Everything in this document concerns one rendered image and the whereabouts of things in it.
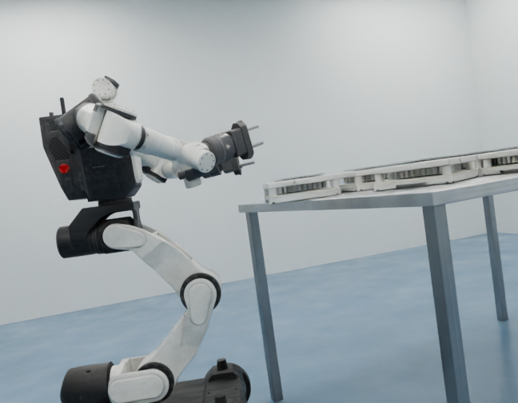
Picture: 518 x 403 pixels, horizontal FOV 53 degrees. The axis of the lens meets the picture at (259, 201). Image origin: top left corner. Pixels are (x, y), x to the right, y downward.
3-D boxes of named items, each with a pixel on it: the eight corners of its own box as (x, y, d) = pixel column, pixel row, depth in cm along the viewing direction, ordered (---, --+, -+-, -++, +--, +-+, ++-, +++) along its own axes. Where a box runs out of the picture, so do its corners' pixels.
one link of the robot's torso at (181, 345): (122, 397, 175) (189, 271, 176) (133, 375, 195) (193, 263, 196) (164, 416, 176) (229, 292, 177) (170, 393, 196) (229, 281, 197)
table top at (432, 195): (484, 173, 286) (483, 166, 286) (737, 148, 188) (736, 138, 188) (238, 213, 219) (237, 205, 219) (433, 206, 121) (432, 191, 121)
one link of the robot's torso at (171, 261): (205, 324, 178) (91, 246, 175) (207, 312, 195) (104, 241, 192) (231, 287, 178) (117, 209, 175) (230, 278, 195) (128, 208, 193)
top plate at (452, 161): (404, 169, 182) (403, 164, 182) (476, 161, 166) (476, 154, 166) (372, 175, 163) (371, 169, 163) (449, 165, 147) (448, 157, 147)
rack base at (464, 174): (406, 184, 182) (405, 177, 182) (478, 176, 166) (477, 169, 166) (373, 190, 163) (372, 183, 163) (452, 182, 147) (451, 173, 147)
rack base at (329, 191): (327, 193, 200) (326, 187, 200) (341, 193, 175) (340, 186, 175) (264, 201, 198) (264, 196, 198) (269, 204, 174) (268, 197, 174)
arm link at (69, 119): (61, 121, 149) (56, 117, 161) (82, 145, 153) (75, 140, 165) (94, 97, 152) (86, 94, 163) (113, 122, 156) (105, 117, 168)
